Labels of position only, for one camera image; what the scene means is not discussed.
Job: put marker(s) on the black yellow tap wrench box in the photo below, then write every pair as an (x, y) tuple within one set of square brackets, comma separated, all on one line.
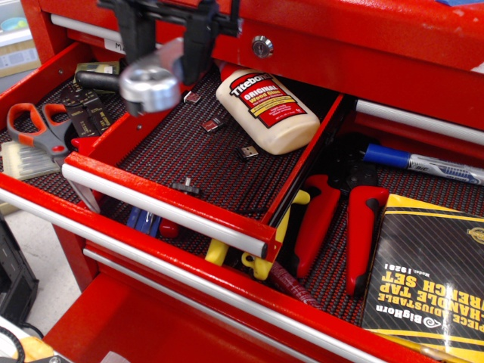
[(426, 281)]

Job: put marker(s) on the red screwdriver handle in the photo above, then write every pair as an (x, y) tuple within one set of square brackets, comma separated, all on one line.
[(168, 229)]

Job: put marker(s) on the red wide open drawer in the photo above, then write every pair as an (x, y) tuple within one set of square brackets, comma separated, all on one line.
[(178, 263)]

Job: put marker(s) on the yellow handled pliers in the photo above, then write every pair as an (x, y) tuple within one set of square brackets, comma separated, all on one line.
[(218, 250)]

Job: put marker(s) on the orange grey scissors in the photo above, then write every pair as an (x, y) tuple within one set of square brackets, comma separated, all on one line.
[(49, 136)]

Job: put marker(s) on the blue cap marker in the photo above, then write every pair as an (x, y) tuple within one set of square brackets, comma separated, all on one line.
[(418, 163)]

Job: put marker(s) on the white markers label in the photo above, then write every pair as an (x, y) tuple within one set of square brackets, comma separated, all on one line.
[(114, 45)]

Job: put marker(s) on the clear plastic bit case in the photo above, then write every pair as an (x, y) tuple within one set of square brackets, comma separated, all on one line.
[(23, 162)]

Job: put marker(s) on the red tool chest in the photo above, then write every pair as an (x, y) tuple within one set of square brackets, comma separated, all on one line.
[(424, 57)]

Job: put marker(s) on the blue handled tool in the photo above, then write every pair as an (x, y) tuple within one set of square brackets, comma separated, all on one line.
[(143, 221)]

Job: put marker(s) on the black equipment case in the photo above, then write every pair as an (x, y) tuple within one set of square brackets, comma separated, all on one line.
[(19, 285)]

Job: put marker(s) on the black wire stripper tool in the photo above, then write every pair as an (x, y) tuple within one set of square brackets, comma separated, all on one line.
[(86, 111)]

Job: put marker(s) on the red tube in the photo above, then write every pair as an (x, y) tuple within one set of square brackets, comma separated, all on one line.
[(287, 284)]

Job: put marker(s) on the black handled tool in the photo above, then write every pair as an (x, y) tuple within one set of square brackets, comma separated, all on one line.
[(98, 81)]

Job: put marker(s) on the black usb dongle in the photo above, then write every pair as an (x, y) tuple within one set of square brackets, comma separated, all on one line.
[(247, 153)]

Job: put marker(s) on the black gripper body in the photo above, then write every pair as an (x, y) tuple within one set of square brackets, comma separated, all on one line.
[(226, 24)]

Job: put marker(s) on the silver chest lock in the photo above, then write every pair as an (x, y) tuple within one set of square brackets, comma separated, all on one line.
[(262, 47)]

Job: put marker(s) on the black thumb screw knob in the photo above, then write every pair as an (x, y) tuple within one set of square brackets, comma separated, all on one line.
[(186, 187)]

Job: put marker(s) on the red handled crimping pliers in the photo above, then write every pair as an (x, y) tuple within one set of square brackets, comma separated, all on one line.
[(341, 173)]

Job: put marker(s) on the silver box cutter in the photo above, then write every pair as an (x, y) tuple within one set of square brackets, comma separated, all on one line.
[(153, 83)]

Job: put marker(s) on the wood glue bottle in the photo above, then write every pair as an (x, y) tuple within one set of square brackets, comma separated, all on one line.
[(276, 120)]

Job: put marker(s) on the red small open drawer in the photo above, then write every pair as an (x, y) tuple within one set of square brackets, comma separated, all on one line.
[(240, 203)]

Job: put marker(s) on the yellow object bottom left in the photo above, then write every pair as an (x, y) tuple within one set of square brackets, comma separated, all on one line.
[(35, 349)]

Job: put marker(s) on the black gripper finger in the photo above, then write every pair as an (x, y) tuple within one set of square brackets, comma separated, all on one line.
[(199, 41), (137, 30)]

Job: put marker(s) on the small usb dongle upper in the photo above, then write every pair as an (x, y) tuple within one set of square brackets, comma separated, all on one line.
[(191, 98)]

